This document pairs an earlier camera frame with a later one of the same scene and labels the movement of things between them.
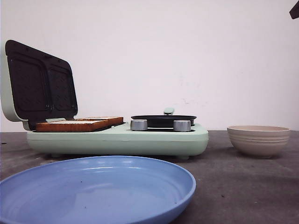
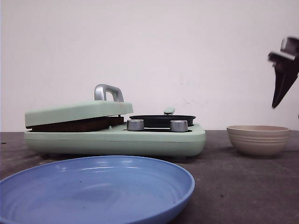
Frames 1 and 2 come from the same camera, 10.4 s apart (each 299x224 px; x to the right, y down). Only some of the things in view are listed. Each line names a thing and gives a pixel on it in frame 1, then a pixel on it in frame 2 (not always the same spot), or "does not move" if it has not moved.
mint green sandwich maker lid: x=36 y=85 → x=108 y=101
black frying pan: x=163 y=121 does not move
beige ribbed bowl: x=261 y=141 does not move
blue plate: x=97 y=190 does not move
